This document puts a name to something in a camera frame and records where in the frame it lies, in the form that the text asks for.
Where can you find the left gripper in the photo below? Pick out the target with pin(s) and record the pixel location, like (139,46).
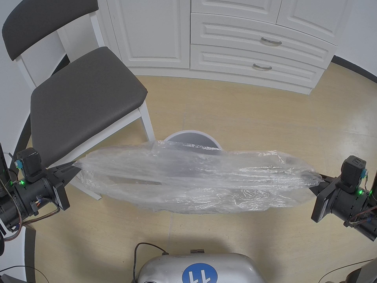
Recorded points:
(41,196)

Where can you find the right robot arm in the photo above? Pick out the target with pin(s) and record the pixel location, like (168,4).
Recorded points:
(368,225)

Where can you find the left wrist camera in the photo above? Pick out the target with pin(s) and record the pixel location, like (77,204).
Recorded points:
(29,161)

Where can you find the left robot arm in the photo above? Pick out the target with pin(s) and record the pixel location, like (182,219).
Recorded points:
(8,211)

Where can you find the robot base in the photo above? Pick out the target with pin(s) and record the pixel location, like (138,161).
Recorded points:
(176,267)

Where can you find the grey padded white chair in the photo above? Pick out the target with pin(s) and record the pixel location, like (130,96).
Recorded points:
(82,99)

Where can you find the white trash bin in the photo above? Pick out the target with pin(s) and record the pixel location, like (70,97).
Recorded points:
(188,136)

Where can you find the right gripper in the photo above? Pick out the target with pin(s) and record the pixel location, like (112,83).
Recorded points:
(338,203)

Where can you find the clear plastic bag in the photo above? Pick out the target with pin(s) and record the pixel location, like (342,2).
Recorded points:
(191,181)

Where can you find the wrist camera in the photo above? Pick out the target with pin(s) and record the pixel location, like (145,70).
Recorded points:
(352,169)
(29,161)

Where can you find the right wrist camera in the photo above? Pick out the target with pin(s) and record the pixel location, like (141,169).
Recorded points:
(352,169)

